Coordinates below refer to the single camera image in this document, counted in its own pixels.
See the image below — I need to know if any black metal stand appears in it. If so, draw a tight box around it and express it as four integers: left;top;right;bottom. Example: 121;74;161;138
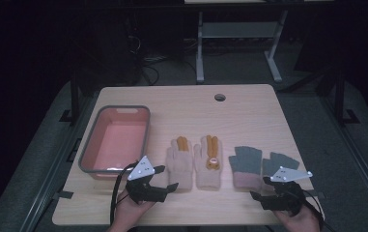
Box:
332;66;361;127
59;69;80;125

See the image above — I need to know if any bundle of floor cables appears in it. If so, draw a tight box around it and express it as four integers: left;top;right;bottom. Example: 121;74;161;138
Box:
139;55;170;86

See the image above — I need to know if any person's right hand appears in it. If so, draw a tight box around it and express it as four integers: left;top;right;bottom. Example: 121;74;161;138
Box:
272;205;322;232

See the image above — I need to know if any grey metal rail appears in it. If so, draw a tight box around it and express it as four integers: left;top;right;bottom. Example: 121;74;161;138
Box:
18;93;100;232
319;96;368;223

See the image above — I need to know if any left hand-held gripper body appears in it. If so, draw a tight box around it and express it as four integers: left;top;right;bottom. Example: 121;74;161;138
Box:
125;155;169;204

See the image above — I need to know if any white metal table frame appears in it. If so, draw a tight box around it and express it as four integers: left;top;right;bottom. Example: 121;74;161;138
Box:
195;9;289;84

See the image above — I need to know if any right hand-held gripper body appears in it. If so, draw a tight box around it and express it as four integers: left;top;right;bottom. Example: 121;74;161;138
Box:
263;165;314;217

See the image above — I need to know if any pink basin with grey rim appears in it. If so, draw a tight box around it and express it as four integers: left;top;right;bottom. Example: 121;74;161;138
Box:
78;104;152;181

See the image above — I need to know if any left hand-held gripper black cable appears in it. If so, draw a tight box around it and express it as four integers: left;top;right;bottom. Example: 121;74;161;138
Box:
109;161;139;226

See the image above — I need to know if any right hand-held gripper black cable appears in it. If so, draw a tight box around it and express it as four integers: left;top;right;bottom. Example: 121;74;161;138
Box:
300;189;326;231

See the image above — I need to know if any person's left hand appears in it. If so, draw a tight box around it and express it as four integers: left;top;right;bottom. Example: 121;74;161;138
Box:
108;188;156;232

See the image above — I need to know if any beige glove with orange fingers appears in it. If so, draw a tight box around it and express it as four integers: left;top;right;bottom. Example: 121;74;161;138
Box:
166;135;194;191

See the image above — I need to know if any beige glove with bear patch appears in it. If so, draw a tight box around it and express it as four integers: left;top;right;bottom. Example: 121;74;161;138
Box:
193;134;223;191

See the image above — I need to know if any hand-held gripper black cable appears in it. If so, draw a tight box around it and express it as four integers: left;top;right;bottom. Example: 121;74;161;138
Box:
109;161;139;226
300;189;326;231

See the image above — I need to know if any grey and pink fingerless glove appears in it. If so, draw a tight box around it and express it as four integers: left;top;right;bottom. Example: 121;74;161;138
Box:
228;145;264;191
262;152;300;191

